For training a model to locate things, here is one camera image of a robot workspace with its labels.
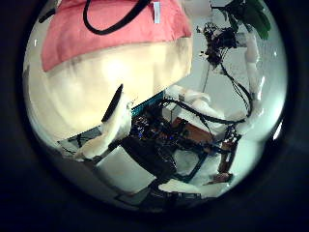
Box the green leafy plant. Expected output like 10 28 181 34
220 0 272 42

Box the black cable loop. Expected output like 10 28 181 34
82 0 153 36

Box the light blue clothing tag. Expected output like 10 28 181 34
153 1 161 24

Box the brown wooden board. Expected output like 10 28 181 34
172 117 215 144

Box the orange piece of clothing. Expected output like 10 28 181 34
41 0 193 73

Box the teal electronics rack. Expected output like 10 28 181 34
130 91 182 143

